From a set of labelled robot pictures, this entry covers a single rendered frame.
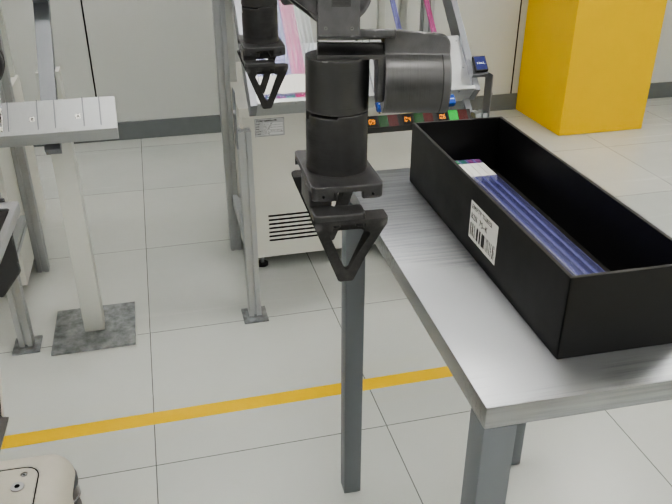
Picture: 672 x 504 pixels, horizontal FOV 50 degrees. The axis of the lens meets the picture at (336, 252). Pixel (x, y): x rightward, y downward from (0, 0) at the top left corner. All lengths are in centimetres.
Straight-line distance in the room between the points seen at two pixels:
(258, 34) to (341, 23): 58
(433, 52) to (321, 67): 10
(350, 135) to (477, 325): 38
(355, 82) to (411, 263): 48
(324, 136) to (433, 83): 10
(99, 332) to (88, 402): 34
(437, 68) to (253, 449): 143
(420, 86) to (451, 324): 39
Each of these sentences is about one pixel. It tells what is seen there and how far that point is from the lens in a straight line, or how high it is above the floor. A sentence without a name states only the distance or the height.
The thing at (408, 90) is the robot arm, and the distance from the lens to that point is 64.
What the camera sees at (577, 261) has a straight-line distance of 103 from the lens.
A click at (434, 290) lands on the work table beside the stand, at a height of 80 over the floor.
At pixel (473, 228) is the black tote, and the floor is 85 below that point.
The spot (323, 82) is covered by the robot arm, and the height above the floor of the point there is 115.
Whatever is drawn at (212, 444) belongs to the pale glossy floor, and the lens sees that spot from 197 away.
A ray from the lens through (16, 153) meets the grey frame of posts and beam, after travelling 270.
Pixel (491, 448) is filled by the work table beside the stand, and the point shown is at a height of 74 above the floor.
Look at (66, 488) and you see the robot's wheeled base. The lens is 157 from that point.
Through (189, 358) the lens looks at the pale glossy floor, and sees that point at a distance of 227.
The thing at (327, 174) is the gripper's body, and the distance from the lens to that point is 66.
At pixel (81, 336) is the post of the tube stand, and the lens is 244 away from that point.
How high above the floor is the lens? 132
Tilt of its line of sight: 28 degrees down
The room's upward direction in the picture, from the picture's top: straight up
